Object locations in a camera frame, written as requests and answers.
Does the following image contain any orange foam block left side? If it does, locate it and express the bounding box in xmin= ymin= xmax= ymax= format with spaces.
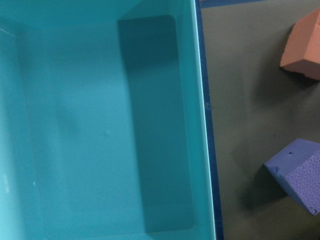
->
xmin=280 ymin=8 xmax=320 ymax=81

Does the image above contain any teal plastic bin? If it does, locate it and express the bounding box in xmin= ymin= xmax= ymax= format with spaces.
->
xmin=0 ymin=0 xmax=216 ymax=240

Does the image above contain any purple foam block left side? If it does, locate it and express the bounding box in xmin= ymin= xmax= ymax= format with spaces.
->
xmin=264 ymin=138 xmax=320 ymax=216

